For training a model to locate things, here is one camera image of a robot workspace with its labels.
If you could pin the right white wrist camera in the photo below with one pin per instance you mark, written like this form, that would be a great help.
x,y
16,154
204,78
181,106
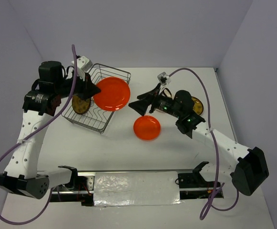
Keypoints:
x,y
164,80

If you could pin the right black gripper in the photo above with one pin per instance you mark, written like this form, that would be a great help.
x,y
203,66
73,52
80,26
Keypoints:
x,y
141,105

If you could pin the yellow patterned plate brown rim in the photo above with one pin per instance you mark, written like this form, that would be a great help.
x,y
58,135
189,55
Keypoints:
x,y
198,106

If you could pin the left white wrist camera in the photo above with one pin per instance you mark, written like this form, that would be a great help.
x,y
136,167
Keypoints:
x,y
83,66

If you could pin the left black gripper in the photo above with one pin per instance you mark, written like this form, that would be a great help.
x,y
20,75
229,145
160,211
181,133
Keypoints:
x,y
88,89

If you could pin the metal base rail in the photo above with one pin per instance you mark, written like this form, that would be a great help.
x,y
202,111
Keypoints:
x,y
192,185

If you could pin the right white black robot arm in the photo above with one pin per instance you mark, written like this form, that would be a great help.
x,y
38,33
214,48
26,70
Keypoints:
x,y
250,166

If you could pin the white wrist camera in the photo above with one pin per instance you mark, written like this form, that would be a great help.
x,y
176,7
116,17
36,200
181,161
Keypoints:
x,y
83,66
164,80

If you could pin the rear brown yellow plate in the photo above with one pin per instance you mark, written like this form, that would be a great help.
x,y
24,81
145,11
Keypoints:
x,y
80,106

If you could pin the orange plate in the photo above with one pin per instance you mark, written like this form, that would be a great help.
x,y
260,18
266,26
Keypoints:
x,y
147,128
115,94

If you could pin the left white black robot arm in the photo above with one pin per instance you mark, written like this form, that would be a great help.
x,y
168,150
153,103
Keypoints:
x,y
21,176

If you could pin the silver foil tape patch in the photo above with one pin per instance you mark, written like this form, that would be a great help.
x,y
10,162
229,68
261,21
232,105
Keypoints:
x,y
136,189

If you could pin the metal wire dish rack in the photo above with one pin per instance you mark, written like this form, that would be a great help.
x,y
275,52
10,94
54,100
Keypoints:
x,y
96,113

